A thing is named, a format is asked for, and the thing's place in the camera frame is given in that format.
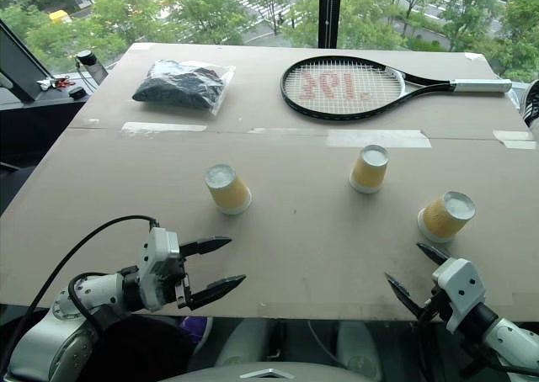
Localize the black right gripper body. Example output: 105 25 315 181
419 286 454 329

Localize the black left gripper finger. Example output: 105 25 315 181
189 273 248 312
179 236 234 258

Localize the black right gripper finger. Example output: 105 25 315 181
383 272 427 322
415 241 452 268

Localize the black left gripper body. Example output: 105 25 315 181
173 253 195 311

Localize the yellow paper cup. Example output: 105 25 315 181
204 163 253 216
416 190 478 245
348 144 390 195

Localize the purple object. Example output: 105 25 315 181
178 316 214 346

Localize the white rounded shape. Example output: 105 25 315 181
213 317 275 369
335 320 383 379

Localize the dark rounded shape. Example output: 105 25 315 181
99 313 198 382

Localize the silver robot body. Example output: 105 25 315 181
167 358 351 382

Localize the long white tape strip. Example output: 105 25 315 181
120 121 209 134

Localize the short white tape strip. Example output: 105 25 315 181
492 130 538 151

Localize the clear bag of black items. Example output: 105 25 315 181
131 58 237 116

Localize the black white tennis racket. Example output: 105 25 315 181
279 55 514 122

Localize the black and white sneaker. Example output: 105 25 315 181
519 78 539 130

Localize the black water bottle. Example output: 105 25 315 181
75 50 109 90

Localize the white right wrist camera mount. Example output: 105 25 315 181
431 257 488 335

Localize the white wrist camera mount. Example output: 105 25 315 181
137 226 187 312
431 257 488 335

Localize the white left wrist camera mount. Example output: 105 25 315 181
137 226 187 312

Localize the slanted black frame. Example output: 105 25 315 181
0 19 56 104

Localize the black window frame post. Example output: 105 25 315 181
317 0 340 50

